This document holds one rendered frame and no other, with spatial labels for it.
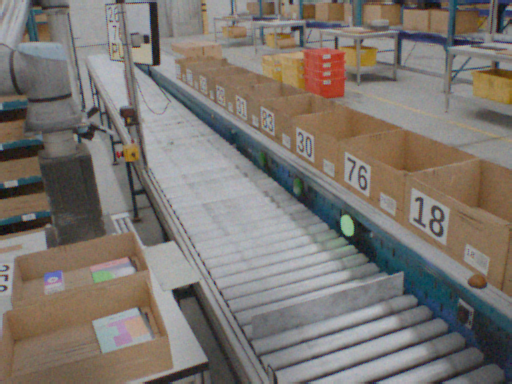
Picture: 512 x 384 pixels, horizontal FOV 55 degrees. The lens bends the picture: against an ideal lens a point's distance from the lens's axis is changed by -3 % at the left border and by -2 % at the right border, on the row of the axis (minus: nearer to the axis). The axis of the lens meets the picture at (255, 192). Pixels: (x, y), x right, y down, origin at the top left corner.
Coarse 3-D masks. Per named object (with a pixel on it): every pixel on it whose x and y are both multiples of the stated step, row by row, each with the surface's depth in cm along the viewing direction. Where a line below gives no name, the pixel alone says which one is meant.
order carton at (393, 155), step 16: (352, 144) 182; (368, 144) 184; (384, 144) 187; (400, 144) 190; (416, 144) 184; (432, 144) 175; (368, 160) 163; (384, 160) 189; (400, 160) 192; (416, 160) 185; (432, 160) 177; (448, 160) 169; (464, 160) 161; (384, 176) 156; (400, 176) 148; (352, 192) 177; (384, 192) 158; (400, 192) 149; (400, 208) 151; (400, 224) 153
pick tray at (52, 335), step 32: (128, 288) 139; (32, 320) 131; (64, 320) 135; (160, 320) 125; (0, 352) 114; (32, 352) 126; (64, 352) 125; (96, 352) 125; (128, 352) 113; (160, 352) 116
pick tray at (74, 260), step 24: (96, 240) 164; (120, 240) 167; (24, 264) 157; (48, 264) 160; (72, 264) 163; (96, 264) 166; (144, 264) 153; (24, 288) 155; (72, 288) 136; (96, 288) 139
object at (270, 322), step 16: (400, 272) 141; (352, 288) 136; (368, 288) 138; (384, 288) 141; (400, 288) 143; (304, 304) 132; (320, 304) 134; (336, 304) 136; (352, 304) 138; (368, 304) 141; (256, 320) 128; (272, 320) 130; (288, 320) 132; (304, 320) 134; (256, 336) 130
